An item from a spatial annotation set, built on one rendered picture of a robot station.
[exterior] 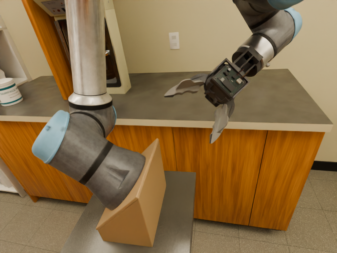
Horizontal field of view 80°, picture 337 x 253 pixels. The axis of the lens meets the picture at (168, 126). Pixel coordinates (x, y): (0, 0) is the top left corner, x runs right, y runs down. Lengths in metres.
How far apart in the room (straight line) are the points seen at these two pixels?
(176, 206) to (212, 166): 0.59
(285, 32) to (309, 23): 1.09
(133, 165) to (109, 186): 0.07
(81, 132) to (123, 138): 0.71
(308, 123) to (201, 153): 0.50
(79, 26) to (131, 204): 0.40
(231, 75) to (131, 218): 0.37
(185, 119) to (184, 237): 0.56
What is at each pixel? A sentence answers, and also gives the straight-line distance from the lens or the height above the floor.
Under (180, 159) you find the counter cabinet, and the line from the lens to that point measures 1.16.
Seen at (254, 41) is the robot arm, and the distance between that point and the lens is 0.52.
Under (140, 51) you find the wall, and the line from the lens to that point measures 1.68.
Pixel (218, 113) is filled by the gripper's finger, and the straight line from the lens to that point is 0.48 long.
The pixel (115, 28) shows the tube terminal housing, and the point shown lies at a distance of 1.31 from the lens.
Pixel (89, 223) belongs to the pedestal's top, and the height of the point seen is 0.94.
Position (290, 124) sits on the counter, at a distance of 1.00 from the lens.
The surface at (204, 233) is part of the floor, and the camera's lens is 1.65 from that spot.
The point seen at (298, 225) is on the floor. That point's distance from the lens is 1.82.
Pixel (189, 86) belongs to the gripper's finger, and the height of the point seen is 1.26.
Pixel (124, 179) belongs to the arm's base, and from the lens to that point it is 0.46.
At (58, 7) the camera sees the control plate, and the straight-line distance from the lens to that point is 1.31.
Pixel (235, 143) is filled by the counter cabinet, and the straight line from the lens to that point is 1.06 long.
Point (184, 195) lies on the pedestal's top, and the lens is 0.64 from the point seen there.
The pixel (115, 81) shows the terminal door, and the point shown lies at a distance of 1.32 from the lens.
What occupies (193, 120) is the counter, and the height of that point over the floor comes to 0.94.
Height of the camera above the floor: 1.44
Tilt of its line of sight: 33 degrees down
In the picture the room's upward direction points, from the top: 7 degrees counter-clockwise
